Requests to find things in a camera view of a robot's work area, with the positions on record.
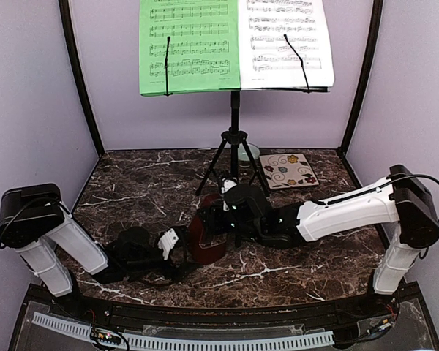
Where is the brown wooden metronome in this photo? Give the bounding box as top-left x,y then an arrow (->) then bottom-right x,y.
189,193 -> 227,265

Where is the black music stand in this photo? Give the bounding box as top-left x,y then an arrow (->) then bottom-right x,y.
164,34 -> 330,249

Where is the green sheet music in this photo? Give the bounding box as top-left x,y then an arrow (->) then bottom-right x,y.
139,1 -> 241,97

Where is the white sheet music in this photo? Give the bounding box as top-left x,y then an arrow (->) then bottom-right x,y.
238,0 -> 334,90

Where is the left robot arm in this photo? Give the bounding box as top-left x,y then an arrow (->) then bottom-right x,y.
0,183 -> 199,319

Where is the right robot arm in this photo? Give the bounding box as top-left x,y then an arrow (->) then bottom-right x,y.
197,165 -> 439,317

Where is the green ceramic bowl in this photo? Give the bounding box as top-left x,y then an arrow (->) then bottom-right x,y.
237,143 -> 261,167

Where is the floral square plate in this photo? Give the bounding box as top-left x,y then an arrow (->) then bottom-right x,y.
259,153 -> 319,190

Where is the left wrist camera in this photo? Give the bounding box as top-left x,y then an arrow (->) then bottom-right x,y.
157,226 -> 187,260

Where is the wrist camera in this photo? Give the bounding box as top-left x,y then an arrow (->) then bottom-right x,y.
219,175 -> 238,211
157,226 -> 187,260

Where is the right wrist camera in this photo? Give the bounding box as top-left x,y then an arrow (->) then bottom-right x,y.
219,175 -> 238,211

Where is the white slotted cable duct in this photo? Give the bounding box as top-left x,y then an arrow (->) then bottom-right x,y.
31,312 -> 334,350

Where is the black front rail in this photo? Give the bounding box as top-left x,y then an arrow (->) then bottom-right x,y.
82,295 -> 387,328

